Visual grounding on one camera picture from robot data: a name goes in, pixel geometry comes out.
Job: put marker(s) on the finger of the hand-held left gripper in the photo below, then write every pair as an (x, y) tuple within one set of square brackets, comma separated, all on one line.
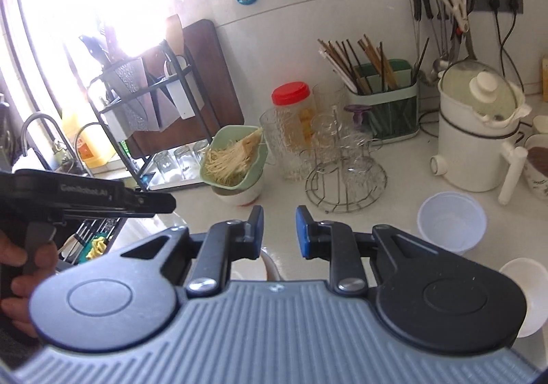
[(150, 204)]

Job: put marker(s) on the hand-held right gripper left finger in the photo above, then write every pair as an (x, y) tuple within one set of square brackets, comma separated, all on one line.
[(257, 234)]

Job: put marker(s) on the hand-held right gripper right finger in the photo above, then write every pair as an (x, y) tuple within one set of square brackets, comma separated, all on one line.
[(302, 234)]

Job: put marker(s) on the translucent plastic bowl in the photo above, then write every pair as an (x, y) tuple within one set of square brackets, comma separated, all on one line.
[(451, 225)]

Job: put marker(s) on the plain white bowl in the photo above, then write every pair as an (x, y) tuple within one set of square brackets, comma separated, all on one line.
[(531, 294)]

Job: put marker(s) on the person's left hand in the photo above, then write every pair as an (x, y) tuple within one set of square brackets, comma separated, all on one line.
[(40, 260)]

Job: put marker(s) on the steel drip tray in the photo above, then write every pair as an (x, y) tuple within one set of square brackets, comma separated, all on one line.
[(171, 183)]

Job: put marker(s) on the white bowl with red base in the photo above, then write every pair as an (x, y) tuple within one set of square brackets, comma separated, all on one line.
[(244, 195)]

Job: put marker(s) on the clear drinking glass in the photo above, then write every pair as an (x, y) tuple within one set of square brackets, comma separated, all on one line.
[(200, 155), (183, 161), (163, 165)]

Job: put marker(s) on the black sink drain rack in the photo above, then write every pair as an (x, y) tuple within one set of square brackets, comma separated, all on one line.
[(81, 234)]

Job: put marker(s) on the black kitchen sink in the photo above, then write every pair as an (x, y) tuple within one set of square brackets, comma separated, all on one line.
[(70, 238)]

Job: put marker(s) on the yellow detergent bottle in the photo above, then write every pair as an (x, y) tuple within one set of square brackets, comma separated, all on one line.
[(92, 148)]

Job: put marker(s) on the green plastic item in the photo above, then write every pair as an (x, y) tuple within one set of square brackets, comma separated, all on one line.
[(124, 148)]

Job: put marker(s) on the yellow cloth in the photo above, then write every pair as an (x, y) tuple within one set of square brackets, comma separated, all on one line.
[(97, 248)]

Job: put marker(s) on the small steel faucet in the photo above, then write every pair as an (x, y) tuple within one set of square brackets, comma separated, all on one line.
[(87, 126)]

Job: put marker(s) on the bunch of enoki mushrooms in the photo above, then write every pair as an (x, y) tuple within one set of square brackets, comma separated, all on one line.
[(231, 161)]

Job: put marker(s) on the tall steel faucet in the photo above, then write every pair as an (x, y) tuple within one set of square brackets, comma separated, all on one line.
[(38, 115)]

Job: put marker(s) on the set of clear glass mugs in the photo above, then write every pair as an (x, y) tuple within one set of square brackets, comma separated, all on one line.
[(359, 172)]

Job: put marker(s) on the textured glass pitcher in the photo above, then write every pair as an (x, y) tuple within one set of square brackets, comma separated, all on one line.
[(278, 140)]

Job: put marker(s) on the green strainer basket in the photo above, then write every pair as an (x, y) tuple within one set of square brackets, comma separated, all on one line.
[(224, 135)]

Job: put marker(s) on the black metal kitchen rack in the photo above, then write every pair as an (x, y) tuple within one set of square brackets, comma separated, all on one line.
[(128, 97)]

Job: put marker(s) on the white utensil holder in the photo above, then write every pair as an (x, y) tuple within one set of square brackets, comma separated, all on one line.
[(180, 97)]

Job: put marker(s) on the small purple stand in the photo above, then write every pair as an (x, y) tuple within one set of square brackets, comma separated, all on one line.
[(358, 111)]

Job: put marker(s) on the green chopstick holder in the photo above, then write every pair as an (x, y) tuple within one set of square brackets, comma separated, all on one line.
[(385, 123)]

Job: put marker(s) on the dark wooden cutting board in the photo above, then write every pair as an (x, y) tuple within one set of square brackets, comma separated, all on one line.
[(214, 80)]

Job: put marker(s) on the red-lidded plastic jar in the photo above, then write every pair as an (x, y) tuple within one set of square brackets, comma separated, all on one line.
[(290, 93)]

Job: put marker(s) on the wooden spatula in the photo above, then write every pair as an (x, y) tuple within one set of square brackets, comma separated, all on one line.
[(173, 35)]

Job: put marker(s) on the white electric cooking pot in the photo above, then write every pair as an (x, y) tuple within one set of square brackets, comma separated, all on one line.
[(466, 161)]

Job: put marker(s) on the bundle of chopsticks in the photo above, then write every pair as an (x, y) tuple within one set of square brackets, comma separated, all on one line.
[(355, 58)]

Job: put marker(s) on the glass pot lid white knob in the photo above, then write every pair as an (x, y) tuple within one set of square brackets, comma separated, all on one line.
[(488, 86)]

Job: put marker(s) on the floral bowl with brown filling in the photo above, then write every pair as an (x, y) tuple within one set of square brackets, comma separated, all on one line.
[(539, 178)]

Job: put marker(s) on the row of hanging kitchen utensils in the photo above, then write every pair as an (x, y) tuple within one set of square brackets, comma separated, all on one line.
[(421, 0)]

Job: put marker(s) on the small white dish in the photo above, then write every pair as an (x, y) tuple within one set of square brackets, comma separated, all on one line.
[(541, 123)]

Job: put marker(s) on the yellow box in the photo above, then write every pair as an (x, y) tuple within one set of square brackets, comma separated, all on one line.
[(544, 80)]

